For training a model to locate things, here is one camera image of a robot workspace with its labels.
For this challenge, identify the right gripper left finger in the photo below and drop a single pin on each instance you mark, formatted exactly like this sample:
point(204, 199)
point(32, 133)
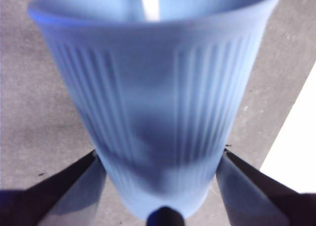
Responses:
point(49, 198)

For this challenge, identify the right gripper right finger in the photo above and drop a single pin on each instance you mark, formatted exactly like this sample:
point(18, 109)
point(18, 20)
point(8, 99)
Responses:
point(259, 198)

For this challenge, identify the blue ribbed plastic cup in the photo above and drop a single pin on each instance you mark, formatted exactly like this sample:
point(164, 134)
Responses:
point(153, 100)

